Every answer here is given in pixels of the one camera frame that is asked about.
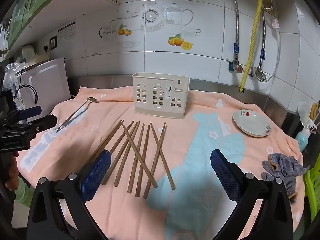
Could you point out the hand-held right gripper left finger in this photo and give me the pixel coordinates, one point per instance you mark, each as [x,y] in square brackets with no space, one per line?
[96,175]

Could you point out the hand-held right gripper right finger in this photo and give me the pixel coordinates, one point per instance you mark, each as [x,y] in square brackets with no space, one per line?
[225,175]

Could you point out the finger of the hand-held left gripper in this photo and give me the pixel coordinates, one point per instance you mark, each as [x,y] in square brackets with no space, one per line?
[31,112]
[45,123]

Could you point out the pile of wooden chopsticks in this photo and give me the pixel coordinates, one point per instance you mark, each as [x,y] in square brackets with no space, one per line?
[136,160]

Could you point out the beige plastic cutlery holder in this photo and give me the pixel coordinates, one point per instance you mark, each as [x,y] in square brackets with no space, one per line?
[160,97]

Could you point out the person's left hand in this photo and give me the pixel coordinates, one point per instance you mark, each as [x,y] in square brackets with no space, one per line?
[12,172]

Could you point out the peach printed towel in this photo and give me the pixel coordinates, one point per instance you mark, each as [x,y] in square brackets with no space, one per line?
[200,160]

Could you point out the metal spoon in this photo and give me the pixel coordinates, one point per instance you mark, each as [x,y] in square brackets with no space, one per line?
[75,113]

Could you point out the white kitchen appliance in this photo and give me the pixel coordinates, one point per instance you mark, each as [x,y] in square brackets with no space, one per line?
[47,82]

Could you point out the clear plastic bag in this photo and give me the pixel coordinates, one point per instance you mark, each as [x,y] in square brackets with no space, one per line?
[13,73]

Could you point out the white floral dish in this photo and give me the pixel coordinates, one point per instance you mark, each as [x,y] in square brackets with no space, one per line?
[251,123]

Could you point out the cream round container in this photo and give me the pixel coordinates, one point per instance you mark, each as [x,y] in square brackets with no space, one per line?
[28,53]

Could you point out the grey knitted glove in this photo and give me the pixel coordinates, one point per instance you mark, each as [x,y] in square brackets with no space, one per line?
[285,170]

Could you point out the green plastic container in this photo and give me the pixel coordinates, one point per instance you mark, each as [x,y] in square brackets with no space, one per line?
[23,195]

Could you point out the light blue bottle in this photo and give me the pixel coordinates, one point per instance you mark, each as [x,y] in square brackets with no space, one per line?
[302,141]

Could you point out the green plastic chair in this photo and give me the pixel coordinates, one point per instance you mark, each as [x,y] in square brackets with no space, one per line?
[311,190]

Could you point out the metal pipe valve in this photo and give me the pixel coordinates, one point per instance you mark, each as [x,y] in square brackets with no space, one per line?
[260,74]

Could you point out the yellow brush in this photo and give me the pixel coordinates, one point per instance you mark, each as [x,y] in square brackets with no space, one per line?
[314,111]

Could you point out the wall power socket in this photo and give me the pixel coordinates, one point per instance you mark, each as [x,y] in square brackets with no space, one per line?
[51,43]

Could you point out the white printed wall label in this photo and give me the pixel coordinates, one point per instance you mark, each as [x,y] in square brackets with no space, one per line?
[66,31]

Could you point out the teapot and oranges wall decal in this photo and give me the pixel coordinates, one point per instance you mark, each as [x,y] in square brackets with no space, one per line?
[152,22]

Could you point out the pink wall label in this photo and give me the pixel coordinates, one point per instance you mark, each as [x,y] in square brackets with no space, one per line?
[275,23]

